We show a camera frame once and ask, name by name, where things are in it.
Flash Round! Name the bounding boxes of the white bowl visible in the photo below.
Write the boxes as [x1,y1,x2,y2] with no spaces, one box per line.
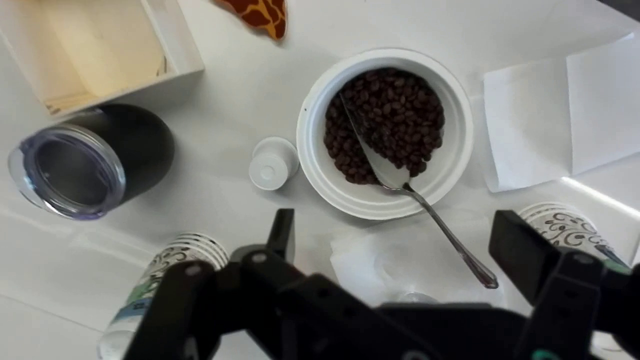
[294,46,477,222]

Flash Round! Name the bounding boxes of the brown beans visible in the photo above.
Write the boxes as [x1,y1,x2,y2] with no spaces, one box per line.
[323,66,446,187]

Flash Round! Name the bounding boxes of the small white plastic cup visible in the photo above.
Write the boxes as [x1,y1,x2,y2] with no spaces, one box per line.
[247,137,300,195]

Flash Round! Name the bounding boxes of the black tumbler with clear lid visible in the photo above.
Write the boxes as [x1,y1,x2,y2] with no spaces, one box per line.
[6,103,177,222]

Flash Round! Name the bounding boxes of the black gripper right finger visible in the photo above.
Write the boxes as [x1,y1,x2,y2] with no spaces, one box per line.
[488,209,640,360]

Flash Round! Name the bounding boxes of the light wooden box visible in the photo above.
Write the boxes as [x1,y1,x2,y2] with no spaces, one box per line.
[0,0,206,121]

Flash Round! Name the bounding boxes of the printed paper cup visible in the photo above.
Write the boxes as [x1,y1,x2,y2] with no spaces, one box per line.
[517,203,632,273]
[99,230,232,360]

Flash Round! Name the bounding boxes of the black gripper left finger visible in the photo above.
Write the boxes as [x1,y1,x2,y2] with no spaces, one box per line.
[123,209,316,360]

